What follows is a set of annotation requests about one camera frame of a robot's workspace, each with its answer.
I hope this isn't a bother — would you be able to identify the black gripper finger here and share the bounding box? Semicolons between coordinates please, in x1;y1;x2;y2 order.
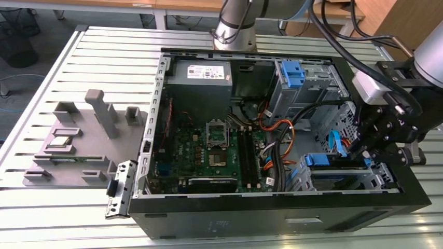
348;105;393;159
362;141;417;163

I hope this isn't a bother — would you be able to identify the red yellow power wire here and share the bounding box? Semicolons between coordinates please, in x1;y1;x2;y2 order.
341;137;358;151

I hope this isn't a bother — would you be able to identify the blue SATA wire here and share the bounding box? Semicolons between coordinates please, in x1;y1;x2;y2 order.
327;131;350;158

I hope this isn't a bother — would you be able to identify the metal disk bay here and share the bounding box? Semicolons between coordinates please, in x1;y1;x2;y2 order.
299;153;396;192

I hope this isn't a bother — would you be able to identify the metal drive cage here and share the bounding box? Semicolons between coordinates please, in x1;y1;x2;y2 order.
270;59;354;122

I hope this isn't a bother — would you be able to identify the blue drive latch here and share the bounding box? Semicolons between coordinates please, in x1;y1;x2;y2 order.
282;61;306;89

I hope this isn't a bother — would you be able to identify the black RAM slot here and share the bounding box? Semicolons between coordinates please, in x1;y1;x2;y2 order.
237;126;251;189
249;126;263;189

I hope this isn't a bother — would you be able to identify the CPU socket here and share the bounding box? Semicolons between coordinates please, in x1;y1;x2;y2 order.
206;118;231;150

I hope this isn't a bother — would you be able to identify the wooden cabinet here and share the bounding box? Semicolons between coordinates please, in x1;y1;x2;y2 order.
349;0;443;73

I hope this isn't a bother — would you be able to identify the wooden top desk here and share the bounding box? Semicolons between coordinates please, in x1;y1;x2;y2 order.
42;0;163;29
158;0;366;39

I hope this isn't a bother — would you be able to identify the square chipset chip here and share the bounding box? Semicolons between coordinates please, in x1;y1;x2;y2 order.
209;152;229;167

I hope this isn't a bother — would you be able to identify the grey power supply unit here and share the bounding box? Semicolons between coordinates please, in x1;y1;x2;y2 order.
163;60;235;129

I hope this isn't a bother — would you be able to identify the black open PC case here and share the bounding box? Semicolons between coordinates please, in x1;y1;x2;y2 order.
127;46;434;241

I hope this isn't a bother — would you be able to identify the black graphics card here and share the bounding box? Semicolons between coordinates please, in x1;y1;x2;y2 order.
179;176;239;194

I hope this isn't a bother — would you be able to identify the green Dell motherboard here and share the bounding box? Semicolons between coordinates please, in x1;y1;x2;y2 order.
153;121;278;194

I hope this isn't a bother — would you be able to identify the grey parts rack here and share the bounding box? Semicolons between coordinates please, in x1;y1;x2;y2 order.
23;89;149;187

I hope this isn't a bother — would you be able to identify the green RAM stick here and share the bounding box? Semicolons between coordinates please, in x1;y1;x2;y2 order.
49;157;87;164

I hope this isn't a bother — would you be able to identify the silver CPU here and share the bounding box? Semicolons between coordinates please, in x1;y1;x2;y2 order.
46;137;73;150

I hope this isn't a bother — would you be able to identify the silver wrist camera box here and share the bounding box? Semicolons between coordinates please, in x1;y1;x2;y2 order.
353;72;394;106

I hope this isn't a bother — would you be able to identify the orange wire bundle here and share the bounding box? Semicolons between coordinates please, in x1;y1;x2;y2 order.
258;119;299;172

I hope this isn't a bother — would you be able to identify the thin grey wire bundle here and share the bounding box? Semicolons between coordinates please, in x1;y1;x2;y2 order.
258;141;278;157

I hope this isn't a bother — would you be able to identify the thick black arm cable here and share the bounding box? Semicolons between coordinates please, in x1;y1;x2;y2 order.
306;0;424;117
321;0;400;43

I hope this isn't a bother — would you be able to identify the hinged metal slot bracket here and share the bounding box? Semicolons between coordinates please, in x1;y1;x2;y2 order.
103;160;138;220

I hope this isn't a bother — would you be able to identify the blue floor cable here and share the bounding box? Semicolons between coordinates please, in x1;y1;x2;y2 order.
0;74;46;81

